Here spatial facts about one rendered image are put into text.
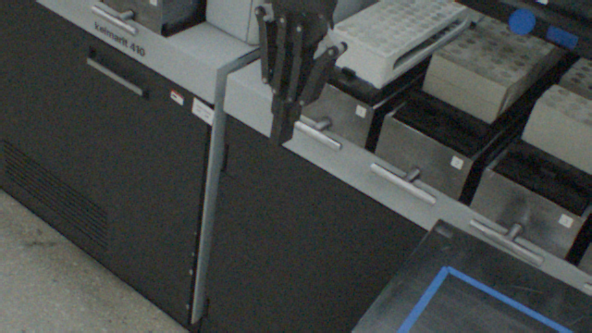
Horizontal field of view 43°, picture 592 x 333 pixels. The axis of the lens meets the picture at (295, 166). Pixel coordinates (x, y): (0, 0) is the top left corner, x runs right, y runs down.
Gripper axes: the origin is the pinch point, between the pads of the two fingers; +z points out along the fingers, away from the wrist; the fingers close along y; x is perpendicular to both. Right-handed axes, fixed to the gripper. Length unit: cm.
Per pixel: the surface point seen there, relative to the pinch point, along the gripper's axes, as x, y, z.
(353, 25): -20.4, 5.5, -4.8
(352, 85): -13.8, -0.6, -0.2
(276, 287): -12.6, 4.7, 44.3
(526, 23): -19.2, -19.0, -16.6
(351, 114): -12.8, -2.1, 3.4
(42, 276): -3, 63, 81
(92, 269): -13, 57, 81
